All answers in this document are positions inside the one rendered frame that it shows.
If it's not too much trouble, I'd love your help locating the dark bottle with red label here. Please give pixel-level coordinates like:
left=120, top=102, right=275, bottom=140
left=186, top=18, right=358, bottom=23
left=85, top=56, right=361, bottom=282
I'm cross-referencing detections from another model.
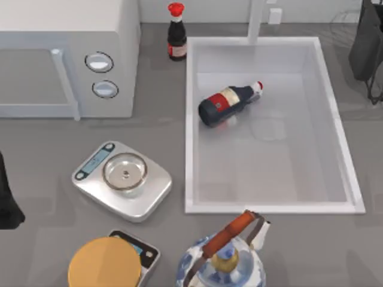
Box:
left=198, top=80, right=265, bottom=129

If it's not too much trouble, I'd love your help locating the silver kitchen scale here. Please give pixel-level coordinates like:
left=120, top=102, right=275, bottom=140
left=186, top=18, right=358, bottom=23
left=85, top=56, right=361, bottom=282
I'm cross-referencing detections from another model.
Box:
left=71, top=141, right=173, bottom=224

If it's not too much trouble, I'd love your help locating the white sink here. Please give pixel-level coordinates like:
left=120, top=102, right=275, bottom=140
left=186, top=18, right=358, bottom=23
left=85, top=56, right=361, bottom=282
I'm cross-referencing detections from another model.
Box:
left=184, top=36, right=366, bottom=215

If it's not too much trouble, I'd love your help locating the pale microwave oven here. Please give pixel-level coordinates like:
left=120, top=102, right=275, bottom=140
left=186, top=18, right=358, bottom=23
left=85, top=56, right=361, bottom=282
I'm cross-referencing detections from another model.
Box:
left=0, top=0, right=142, bottom=120

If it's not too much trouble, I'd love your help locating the small microwave knob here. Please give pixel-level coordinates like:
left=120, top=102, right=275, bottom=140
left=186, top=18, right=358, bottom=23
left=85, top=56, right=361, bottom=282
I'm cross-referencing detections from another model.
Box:
left=91, top=80, right=120, bottom=99

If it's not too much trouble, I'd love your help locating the dark bottle with red cap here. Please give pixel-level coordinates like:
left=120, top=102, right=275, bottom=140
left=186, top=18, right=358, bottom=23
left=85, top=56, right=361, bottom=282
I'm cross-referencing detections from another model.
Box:
left=166, top=2, right=188, bottom=62

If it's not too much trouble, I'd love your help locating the large microwave knob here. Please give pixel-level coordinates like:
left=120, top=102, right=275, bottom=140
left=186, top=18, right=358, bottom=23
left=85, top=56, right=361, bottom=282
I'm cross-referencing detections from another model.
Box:
left=84, top=51, right=114, bottom=74

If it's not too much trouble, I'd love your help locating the blue and white teapot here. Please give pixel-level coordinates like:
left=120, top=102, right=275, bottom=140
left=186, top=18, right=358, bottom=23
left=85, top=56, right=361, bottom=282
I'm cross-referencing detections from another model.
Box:
left=177, top=209, right=272, bottom=287

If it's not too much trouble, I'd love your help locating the tall white tap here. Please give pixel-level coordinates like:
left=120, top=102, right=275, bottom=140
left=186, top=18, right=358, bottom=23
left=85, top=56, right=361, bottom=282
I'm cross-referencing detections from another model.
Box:
left=247, top=0, right=264, bottom=45

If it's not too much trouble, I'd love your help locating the scale with yellow round plate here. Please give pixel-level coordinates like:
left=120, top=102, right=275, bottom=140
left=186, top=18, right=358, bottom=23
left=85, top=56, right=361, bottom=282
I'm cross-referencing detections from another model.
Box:
left=67, top=229, right=161, bottom=287

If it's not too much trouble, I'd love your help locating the microwave door handle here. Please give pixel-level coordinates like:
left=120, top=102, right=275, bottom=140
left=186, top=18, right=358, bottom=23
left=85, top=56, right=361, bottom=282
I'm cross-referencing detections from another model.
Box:
left=50, top=48, right=81, bottom=121

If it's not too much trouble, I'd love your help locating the white wall socket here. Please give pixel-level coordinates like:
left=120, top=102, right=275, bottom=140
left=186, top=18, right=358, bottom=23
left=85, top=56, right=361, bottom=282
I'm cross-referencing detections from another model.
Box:
left=268, top=8, right=282, bottom=25

